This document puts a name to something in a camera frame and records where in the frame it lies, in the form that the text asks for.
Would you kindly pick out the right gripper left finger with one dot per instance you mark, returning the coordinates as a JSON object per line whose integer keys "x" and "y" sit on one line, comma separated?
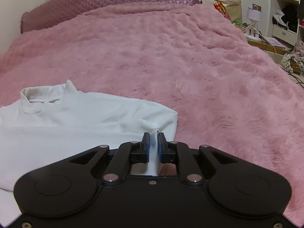
{"x": 140, "y": 151}

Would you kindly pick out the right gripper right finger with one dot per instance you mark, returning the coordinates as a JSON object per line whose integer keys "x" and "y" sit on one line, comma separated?
{"x": 166, "y": 152}

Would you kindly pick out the white turtleneck shirt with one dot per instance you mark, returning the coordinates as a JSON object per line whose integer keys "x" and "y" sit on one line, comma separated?
{"x": 50, "y": 123}

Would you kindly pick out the pink fluffy blanket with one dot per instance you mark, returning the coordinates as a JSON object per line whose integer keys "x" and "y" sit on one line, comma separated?
{"x": 228, "y": 94}

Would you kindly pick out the dried flower bouquet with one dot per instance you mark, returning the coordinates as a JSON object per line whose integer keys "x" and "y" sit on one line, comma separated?
{"x": 292, "y": 63}

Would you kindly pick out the red snack bag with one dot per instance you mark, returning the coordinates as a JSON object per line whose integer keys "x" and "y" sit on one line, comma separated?
{"x": 222, "y": 9}

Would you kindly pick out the white table lamp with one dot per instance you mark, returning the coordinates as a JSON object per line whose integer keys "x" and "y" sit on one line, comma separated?
{"x": 255, "y": 16}

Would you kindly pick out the white shelf unit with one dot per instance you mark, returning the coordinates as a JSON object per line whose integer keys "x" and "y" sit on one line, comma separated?
{"x": 287, "y": 27}

